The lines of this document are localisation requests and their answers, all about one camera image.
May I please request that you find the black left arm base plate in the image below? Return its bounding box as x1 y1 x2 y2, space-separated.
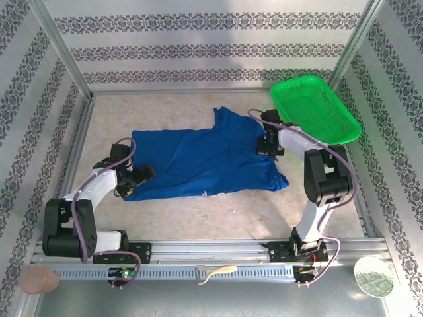
92 242 153 265

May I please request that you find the pink translucent cup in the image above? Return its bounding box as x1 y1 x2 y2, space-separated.
21 266 61 295

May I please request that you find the blue t-shirt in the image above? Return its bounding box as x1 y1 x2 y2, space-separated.
122 106 289 202

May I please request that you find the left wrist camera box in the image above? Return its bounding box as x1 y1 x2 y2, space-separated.
108 143 132 166

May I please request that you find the small black controller board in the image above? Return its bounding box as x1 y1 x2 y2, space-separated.
108 267 137 281
293 264 322 285

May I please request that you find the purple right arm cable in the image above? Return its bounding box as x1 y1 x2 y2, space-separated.
247 108 358 288

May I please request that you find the slotted grey cable duct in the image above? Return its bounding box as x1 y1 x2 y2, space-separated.
52 265 298 282

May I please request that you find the aluminium mounting rail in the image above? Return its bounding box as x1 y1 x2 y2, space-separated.
31 238 393 269

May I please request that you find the cream plastic hook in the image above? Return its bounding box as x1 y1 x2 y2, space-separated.
194 264 239 287

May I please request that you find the long aluminium table edge rail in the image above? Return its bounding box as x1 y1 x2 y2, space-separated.
91 86 328 96

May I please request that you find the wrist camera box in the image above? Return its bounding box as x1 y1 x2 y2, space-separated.
260 110 282 125
108 143 132 166

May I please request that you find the green plastic mesh basket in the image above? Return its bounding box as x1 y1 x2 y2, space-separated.
270 75 362 155

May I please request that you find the aluminium table side rail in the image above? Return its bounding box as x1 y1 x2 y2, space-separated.
340 141 379 240
44 94 96 241

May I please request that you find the round green patterned disc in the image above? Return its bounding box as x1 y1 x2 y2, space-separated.
353 256 396 298

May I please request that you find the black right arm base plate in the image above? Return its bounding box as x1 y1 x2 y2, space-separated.
262 240 330 264

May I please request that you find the aluminium frame post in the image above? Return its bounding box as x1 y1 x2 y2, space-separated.
28 0 96 100
323 0 389 98

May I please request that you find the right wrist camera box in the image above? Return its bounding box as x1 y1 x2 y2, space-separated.
260 110 282 125

